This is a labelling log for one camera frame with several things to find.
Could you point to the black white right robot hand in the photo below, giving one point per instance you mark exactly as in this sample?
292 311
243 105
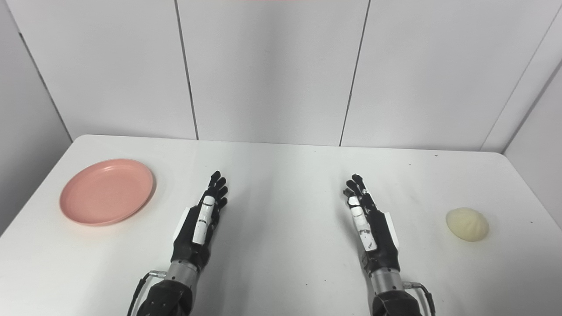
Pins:
384 245

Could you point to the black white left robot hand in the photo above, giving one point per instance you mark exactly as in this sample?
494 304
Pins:
189 239

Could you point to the cream steamed bun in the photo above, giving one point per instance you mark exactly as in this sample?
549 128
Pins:
467 224

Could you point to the pink round plate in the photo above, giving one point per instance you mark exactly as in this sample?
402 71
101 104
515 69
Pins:
107 193

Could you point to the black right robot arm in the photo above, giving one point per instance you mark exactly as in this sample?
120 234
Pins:
395 303

